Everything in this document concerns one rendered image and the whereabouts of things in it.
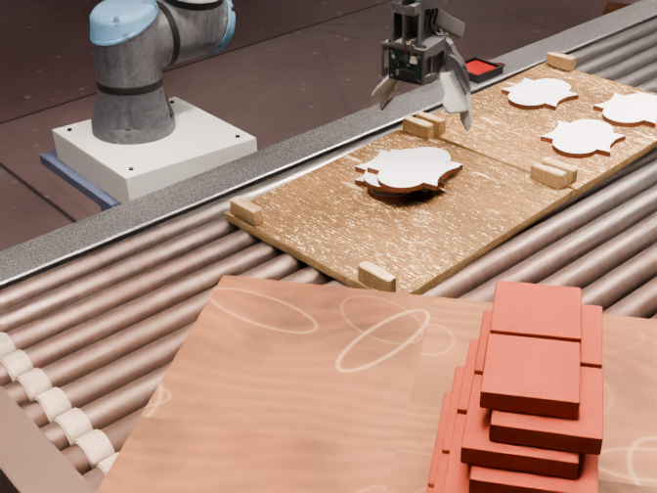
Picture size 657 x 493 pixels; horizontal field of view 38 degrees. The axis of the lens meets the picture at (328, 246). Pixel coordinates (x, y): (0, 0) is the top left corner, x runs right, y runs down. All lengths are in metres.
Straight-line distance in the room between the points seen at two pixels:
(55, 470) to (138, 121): 0.83
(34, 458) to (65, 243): 0.50
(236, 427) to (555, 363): 0.34
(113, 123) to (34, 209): 1.86
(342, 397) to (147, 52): 0.92
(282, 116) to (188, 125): 2.27
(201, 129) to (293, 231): 0.44
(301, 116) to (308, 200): 2.58
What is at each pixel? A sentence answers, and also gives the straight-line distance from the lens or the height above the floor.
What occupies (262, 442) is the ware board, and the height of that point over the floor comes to 1.04.
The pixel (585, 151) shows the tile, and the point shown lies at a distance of 1.64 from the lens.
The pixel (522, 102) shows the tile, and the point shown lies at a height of 0.95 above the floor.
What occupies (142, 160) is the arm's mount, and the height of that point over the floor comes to 0.93.
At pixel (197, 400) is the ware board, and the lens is 0.96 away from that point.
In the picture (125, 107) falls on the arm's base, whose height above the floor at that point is 0.99.
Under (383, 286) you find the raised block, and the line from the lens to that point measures 1.26.
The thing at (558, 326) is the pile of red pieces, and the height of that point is 1.22.
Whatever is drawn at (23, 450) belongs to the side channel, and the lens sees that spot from 1.09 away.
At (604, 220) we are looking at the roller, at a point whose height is 0.92.
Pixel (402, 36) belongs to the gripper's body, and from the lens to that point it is 1.37.
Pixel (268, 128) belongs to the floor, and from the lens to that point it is 3.98.
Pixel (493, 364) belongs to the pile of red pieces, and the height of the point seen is 1.22.
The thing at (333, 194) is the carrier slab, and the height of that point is 0.94.
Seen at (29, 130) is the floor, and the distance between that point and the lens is 4.22.
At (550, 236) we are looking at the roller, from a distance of 1.46.
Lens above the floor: 1.66
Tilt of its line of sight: 32 degrees down
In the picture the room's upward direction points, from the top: 2 degrees counter-clockwise
